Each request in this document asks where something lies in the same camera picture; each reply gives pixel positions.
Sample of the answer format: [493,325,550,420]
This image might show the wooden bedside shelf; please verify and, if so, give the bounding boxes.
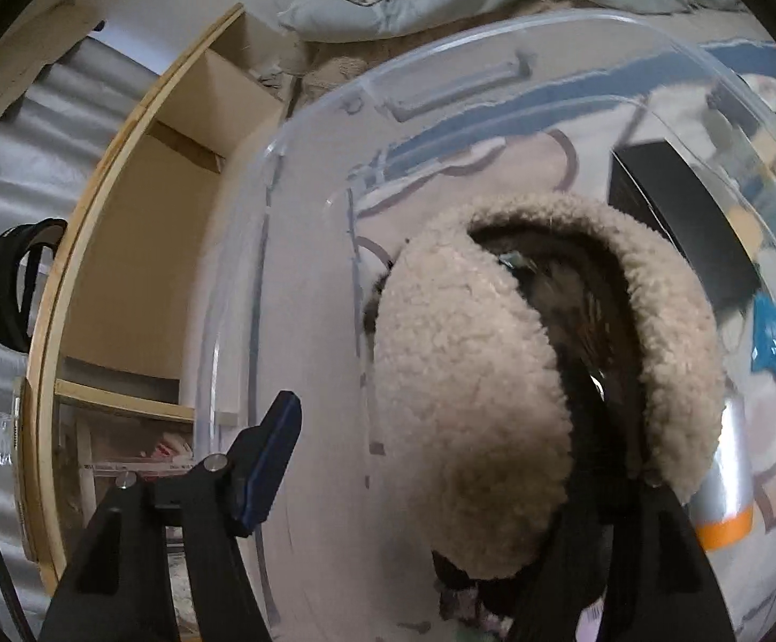
[17,3,309,590]

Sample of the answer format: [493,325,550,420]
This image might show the beige fluffy earmuffs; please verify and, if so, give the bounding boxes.
[361,190,726,579]

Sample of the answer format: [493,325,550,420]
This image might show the black box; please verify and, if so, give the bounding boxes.
[610,140,763,312]

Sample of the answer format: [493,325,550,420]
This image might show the beige printed valance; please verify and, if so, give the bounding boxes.
[0,0,104,175]

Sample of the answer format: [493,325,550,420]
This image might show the small plush doll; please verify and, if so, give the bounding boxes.
[150,431,195,462]

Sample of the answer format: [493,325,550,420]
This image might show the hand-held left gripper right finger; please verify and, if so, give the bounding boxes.
[504,368,736,642]

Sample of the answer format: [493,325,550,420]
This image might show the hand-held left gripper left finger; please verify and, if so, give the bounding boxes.
[40,389,304,642]

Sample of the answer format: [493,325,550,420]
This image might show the clear plastic storage box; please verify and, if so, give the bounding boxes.
[194,10,776,642]

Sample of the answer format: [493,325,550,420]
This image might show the grey curtain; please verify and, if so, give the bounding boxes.
[0,36,168,642]

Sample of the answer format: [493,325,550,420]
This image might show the clear roll with orange cap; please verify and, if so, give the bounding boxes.
[688,394,756,553]

